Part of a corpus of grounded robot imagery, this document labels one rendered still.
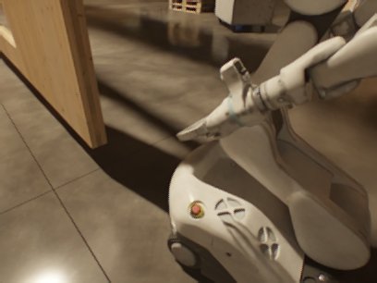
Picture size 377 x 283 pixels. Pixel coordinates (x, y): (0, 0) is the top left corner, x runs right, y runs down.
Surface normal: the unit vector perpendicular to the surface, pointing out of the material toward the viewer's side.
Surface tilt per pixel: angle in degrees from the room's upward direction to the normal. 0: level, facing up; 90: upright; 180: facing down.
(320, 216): 86
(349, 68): 97
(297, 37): 90
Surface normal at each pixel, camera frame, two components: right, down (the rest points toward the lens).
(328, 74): -0.66, 0.56
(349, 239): -0.47, 0.43
